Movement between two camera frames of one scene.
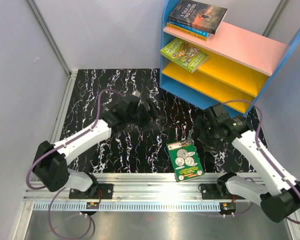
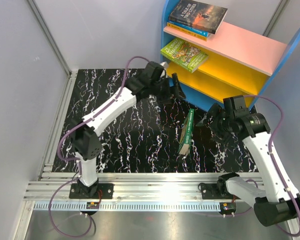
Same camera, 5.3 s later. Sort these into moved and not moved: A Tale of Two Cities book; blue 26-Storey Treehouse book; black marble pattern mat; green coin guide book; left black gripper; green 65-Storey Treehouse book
Moved: left black gripper; green coin guide book
Not moved: blue 26-Storey Treehouse book; A Tale of Two Cities book; black marble pattern mat; green 65-Storey Treehouse book
